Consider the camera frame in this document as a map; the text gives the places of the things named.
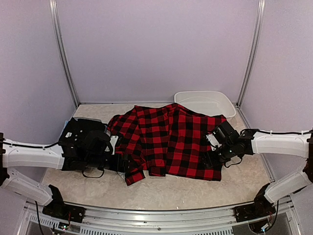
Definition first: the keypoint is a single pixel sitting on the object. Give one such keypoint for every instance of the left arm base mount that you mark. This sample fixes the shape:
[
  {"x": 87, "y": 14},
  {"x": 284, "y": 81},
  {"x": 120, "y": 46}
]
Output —
[{"x": 64, "y": 211}]

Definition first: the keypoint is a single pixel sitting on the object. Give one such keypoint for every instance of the aluminium frame post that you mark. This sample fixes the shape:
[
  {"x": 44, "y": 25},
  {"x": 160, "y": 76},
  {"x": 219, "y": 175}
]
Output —
[
  {"x": 253, "y": 52},
  {"x": 62, "y": 52}
]

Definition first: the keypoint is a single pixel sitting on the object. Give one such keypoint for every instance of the red black plaid shirt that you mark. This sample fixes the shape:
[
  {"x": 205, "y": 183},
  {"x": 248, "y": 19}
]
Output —
[{"x": 166, "y": 140}]

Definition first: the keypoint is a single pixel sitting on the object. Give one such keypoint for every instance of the black folded shirt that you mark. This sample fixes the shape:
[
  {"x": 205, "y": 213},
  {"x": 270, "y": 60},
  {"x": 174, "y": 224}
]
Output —
[{"x": 83, "y": 129}]

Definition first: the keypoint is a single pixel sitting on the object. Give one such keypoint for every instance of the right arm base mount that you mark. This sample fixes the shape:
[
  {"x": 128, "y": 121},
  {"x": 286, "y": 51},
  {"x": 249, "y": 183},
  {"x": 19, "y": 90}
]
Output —
[{"x": 252, "y": 213}]

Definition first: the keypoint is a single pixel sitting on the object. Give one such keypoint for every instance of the right aluminium frame post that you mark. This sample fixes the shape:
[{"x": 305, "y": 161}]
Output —
[{"x": 253, "y": 52}]

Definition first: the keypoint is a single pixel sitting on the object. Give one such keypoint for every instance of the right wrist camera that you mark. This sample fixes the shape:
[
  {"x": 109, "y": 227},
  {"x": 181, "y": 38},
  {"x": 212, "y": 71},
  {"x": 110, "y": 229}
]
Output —
[{"x": 212, "y": 141}]

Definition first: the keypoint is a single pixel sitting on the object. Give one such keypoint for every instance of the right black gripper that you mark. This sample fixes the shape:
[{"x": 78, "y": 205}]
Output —
[{"x": 210, "y": 161}]

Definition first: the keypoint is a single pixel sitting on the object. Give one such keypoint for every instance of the white plastic tub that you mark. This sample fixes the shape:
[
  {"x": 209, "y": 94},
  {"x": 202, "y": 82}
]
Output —
[{"x": 210, "y": 103}]

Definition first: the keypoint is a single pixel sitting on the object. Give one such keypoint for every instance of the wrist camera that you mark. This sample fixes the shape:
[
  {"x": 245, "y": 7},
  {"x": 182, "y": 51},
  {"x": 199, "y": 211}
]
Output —
[
  {"x": 113, "y": 144},
  {"x": 212, "y": 141}
]

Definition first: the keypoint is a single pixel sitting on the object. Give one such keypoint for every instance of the left aluminium frame post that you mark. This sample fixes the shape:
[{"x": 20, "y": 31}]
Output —
[{"x": 62, "y": 52}]

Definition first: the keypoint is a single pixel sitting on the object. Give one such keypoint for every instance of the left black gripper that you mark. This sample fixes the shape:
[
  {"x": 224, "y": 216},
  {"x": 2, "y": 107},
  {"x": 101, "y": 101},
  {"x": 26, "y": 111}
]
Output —
[{"x": 116, "y": 167}]

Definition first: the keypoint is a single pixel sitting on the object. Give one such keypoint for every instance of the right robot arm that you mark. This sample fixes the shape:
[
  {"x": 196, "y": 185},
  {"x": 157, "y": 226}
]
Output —
[{"x": 227, "y": 143}]

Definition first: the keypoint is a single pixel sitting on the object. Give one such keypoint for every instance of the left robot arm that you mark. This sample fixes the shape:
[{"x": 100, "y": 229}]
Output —
[{"x": 74, "y": 151}]

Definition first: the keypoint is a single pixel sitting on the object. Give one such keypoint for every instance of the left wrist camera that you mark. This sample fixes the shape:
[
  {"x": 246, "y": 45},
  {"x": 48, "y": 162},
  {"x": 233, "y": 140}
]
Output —
[{"x": 113, "y": 144}]

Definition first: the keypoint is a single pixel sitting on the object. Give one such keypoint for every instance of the front aluminium rail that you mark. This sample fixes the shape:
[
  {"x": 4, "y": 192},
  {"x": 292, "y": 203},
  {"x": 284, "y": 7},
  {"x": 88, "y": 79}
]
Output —
[{"x": 105, "y": 221}]

